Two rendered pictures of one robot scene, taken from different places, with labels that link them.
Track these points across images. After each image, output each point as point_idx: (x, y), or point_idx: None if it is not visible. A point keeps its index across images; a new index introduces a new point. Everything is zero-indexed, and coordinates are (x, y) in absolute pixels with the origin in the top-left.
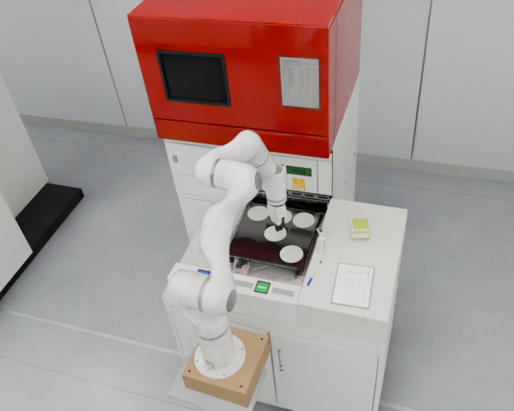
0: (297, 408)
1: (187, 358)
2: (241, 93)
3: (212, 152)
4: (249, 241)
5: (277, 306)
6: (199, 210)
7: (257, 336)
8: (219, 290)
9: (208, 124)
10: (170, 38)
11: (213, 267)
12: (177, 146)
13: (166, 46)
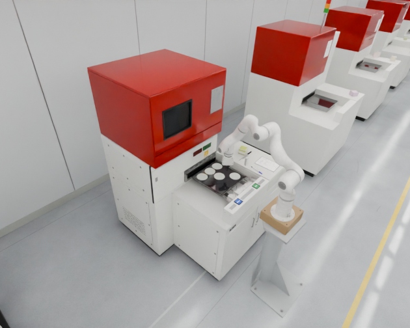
0: (254, 241)
1: (269, 230)
2: (196, 116)
3: (257, 125)
4: (218, 185)
5: (264, 187)
6: (164, 204)
7: (276, 198)
8: (300, 168)
9: (180, 143)
10: (170, 101)
11: (293, 163)
12: (158, 170)
13: (167, 107)
